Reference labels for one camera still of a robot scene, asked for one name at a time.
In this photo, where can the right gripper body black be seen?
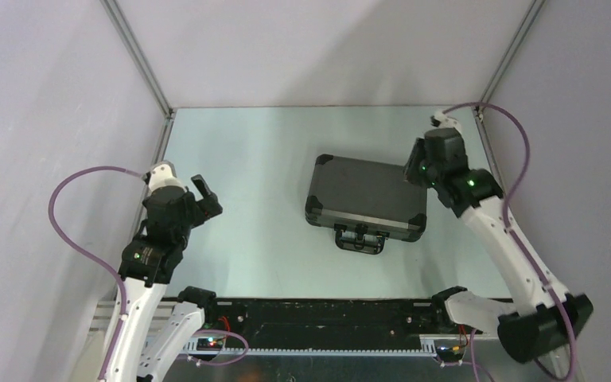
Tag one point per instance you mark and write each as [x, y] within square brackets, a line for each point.
[418, 169]

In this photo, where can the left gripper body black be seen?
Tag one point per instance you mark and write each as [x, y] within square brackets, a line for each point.
[196, 217]

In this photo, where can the black poker set case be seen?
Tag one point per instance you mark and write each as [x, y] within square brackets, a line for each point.
[365, 203]

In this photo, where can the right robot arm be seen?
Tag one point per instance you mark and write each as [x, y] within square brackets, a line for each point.
[543, 314]

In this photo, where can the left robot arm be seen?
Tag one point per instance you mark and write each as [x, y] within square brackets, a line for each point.
[147, 267]

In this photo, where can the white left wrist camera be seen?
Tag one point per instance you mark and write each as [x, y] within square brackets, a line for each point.
[160, 175]

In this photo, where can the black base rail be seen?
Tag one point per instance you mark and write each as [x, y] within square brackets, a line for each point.
[331, 325]

